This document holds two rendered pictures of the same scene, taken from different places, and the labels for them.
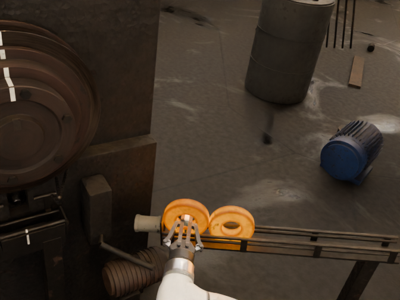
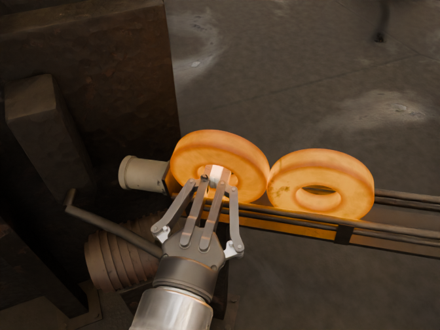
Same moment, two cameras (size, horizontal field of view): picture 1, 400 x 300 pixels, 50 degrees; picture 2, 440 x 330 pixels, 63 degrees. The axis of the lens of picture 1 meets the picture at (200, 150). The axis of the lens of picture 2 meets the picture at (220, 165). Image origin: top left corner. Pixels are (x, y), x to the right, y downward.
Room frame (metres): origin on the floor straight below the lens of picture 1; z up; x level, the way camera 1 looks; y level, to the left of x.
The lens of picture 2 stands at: (0.71, -0.08, 1.17)
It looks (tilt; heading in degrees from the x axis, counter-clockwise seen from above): 51 degrees down; 15
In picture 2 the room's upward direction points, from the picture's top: straight up
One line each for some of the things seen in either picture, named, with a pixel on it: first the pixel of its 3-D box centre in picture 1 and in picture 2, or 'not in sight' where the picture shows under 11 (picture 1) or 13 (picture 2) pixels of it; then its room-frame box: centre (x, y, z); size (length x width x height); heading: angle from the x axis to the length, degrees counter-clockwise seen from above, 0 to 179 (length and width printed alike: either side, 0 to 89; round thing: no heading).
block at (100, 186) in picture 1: (96, 209); (55, 143); (1.06, 0.32, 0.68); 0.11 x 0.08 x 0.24; 36
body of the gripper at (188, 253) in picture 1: (181, 253); (190, 262); (0.88, 0.00, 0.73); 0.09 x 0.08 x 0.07; 1
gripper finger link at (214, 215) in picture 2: (188, 236); (213, 217); (0.95, -0.01, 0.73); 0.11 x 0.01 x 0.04; 0
